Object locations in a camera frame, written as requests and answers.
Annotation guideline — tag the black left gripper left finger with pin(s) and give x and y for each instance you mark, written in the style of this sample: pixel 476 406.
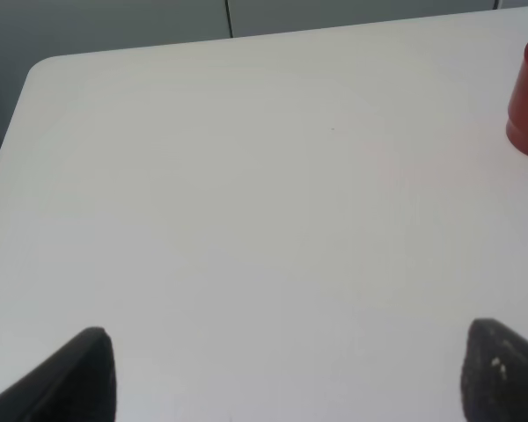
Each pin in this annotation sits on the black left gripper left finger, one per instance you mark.
pixel 76 383

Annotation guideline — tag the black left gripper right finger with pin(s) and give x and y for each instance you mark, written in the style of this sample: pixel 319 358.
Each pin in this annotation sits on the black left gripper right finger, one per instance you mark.
pixel 494 375

